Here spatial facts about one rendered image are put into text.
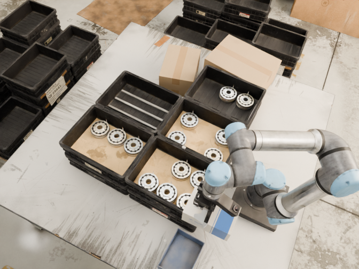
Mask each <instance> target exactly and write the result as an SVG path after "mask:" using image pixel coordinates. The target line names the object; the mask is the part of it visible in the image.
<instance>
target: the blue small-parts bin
mask: <svg viewBox="0 0 359 269"><path fill-rule="evenodd" d="M204 245H205V243H204V242H202V241H201V240H199V239H197V238H195V237H194V236H192V235H190V234H188V233H187V232H185V231H183V230H181V229H179V228H178V229H177V230H176V232H175V234H174V236H173V238H172V239H171V241H170V243H169V245H168V247H167V249H166V250H165V252H164V254H163V255H162V257H161V259H160V261H159V263H158V265H157V266H158V269H193V267H194V265H195V263H196V261H197V259H198V257H199V255H200V253H201V251H202V249H203V247H204Z"/></svg>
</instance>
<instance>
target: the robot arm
mask: <svg viewBox="0 0 359 269"><path fill-rule="evenodd" d="M224 132H225V140H226V141H227V145H228V149H229V153H230V158H231V162H232V164H229V165H227V164H226V163H225V162H222V161H214V162H212V163H211V164H210V165H209V166H208V168H207V170H206V172H205V179H204V181H202V180H201V182H200V184H199V186H198V188H197V193H196V196H195V198H194V201H193V204H194V205H196V206H198V207H200V208H203V207H204V208H206V209H207V210H208V211H207V210H202V212H201V213H195V214H194V218H195V219H196V220H198V221H199V222H201V223H202V228H204V227H206V226H207V224H208V221H209V219H210V217H211V214H212V212H214V210H215V207H216V206H218V207H220V208H221V209H222V210H224V211H225V212H226V213H228V214H229V215H230V216H231V217H236V216H238V214H239V211H240V208H241V206H240V205H239V204H237V203H236V202H235V201H234V200H232V199H231V198H229V197H228V196H227V195H225V194H224V190H225V189H226V188H233V187H242V186H247V190H246V194H247V197H248V199H249V200H250V202H251V203H252V204H254V205H255V206H257V207H265V210H266V214H267V218H268V221H269V223H270V224H271V225H282V224H289V223H293V222H295V218H294V217H295V216H296V215H297V214H298V212H299V210H300V209H302V208H304V207H306V206H308V205H310V204H312V203H314V202H316V201H318V200H319V199H321V198H323V197H325V196H327V195H330V196H334V197H345V196H349V195H350V194H354V193H356V192H358V191H359V166H358V164H357V162H356V160H355V158H354V155H353V153H352V151H351V148H350V146H349V144H348V143H347V142H346V141H345V140H344V139H342V138H341V137H340V136H338V135H337V134H334V133H332V132H329V131H326V130H322V129H309V130H308V131H279V130H246V127H245V125H244V124H243V123H241V122H235V123H231V124H229V125H228V126H227V127H226V128H225V130H224ZM252 151H274V152H308V153H309V154H316V155H317V157H318V159H319V162H320V164H321V167H320V168H319V169H318V170H317V171H316V172H315V176H314V177H312V178H310V179H309V180H307V181H306V182H304V183H303V184H301V185H300V186H298V187H296V188H295V189H293V190H291V191H290V192H288V193H287V192H286V190H285V185H286V178H285V176H284V174H283V173H282V172H281V171H279V170H277V169H274V168H269V169H265V166H264V165H263V163H262V162H261V161H255V159H254V156H253V152H252ZM196 203H197V204H196ZM206 213H207V215H206ZM205 215H206V216H205Z"/></svg>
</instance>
